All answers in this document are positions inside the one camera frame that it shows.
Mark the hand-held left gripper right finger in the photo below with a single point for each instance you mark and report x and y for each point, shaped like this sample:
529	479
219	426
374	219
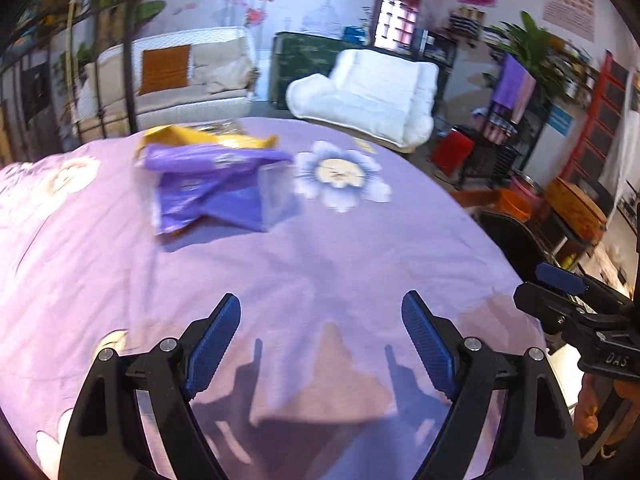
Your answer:
430	345

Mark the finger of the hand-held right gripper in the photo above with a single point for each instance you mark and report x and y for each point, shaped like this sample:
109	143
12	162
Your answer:
550	307
560	279

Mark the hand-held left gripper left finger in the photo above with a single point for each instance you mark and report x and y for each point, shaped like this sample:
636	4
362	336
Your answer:
212	345

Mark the black trash bin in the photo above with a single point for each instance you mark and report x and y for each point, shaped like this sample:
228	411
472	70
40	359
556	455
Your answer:
515	245

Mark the purple plastic packet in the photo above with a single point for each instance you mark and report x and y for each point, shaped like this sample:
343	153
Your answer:
200	195

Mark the person's right hand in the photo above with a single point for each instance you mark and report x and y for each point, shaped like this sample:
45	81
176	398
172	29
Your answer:
592	410

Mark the round woven stool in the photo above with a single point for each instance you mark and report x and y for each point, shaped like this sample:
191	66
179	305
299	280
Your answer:
575	205

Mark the orange plastic bucket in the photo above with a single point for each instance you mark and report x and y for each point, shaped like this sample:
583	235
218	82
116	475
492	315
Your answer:
512	205

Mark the pink plastic bucket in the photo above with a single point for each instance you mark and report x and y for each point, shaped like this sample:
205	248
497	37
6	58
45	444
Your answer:
525	189

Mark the purple floral tablecloth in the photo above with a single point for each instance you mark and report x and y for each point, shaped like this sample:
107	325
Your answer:
325	260

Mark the black metal rack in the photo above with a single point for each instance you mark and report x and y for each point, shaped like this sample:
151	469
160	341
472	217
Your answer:
495	160

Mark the clear plastic box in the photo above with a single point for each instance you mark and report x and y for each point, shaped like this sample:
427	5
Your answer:
274	195

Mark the pink towel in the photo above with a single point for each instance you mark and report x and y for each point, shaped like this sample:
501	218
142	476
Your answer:
524	97

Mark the purple towel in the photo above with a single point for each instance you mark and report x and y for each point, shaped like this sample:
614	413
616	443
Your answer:
506	80

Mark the yellow plastic packet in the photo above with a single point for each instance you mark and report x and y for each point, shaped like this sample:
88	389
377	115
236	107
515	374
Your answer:
175	135

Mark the green potted plant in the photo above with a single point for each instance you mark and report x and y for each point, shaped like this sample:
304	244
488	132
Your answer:
540	45

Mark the white wicker sofa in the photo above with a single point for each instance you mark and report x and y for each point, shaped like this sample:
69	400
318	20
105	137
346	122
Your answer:
165	110

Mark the white cushioned armchair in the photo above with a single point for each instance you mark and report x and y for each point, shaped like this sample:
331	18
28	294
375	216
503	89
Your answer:
370	95

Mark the black framed picture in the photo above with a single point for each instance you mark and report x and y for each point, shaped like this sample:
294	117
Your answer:
435	47

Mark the beige cushion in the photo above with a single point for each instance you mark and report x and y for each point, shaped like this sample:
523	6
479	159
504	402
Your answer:
222	67
112	85

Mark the orange cushion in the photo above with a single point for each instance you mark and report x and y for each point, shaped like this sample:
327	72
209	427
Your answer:
165	70

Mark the black metal railing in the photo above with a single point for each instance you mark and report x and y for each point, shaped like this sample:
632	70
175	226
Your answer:
131	60

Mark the green patterned board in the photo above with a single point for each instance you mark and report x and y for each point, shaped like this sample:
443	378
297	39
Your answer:
300	60

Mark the blue wall sign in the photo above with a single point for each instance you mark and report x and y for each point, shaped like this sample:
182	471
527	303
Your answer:
561	121

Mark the red wooden frame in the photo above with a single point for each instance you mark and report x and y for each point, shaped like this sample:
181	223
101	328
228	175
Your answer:
597	110

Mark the red frame window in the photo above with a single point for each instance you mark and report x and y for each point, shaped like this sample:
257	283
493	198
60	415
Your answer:
400	15

